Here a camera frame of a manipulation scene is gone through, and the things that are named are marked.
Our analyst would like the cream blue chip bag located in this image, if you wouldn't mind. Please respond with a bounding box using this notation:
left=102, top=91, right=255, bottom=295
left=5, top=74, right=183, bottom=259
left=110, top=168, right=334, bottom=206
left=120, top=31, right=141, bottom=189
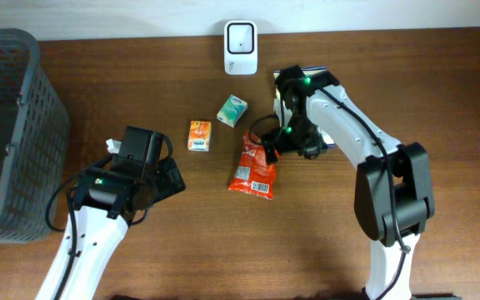
left=274, top=66, right=340, bottom=148

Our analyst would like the red snack packet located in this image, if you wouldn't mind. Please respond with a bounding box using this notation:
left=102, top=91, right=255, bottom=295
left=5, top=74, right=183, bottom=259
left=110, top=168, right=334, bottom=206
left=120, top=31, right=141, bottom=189
left=228, top=131, right=276, bottom=199

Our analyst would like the orange tissue pack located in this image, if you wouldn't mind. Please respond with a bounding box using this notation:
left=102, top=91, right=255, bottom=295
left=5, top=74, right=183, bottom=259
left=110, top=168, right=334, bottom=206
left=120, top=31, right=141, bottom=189
left=187, top=121, right=212, bottom=152

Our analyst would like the teal tissue pack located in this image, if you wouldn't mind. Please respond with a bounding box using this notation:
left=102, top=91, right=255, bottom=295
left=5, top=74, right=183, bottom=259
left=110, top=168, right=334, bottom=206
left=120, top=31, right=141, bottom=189
left=217, top=95, right=248, bottom=128

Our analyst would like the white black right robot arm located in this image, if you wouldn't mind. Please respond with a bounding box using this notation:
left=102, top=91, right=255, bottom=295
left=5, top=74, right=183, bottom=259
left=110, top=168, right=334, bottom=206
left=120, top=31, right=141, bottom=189
left=262, top=66, right=435, bottom=299

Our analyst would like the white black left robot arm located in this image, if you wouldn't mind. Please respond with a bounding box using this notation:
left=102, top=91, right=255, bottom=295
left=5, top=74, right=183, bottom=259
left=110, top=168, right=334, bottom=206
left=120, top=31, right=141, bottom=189
left=37, top=127, right=186, bottom=299

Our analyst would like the white barcode scanner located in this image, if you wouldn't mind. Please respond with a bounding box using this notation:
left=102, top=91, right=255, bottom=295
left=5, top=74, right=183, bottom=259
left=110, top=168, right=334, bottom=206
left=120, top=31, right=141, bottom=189
left=223, top=20, right=258, bottom=76

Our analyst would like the grey plastic basket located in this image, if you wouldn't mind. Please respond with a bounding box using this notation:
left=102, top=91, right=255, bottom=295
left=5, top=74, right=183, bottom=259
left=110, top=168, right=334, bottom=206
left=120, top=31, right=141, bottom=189
left=0, top=29, right=71, bottom=243

